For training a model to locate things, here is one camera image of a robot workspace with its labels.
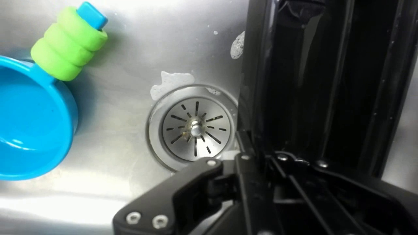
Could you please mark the metal sink drain strainer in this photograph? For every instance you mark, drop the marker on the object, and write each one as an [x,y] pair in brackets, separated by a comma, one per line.
[193,128]

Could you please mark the black rectangular plastic dish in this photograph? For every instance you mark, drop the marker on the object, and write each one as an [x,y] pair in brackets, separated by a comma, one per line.
[304,79]

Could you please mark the stainless steel sink basin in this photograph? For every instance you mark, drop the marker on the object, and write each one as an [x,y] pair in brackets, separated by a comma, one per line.
[131,52]

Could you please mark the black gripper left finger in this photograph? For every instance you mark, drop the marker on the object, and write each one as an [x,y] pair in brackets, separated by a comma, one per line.
[174,200]

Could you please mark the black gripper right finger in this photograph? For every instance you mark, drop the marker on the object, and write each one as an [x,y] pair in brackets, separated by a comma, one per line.
[347,204]

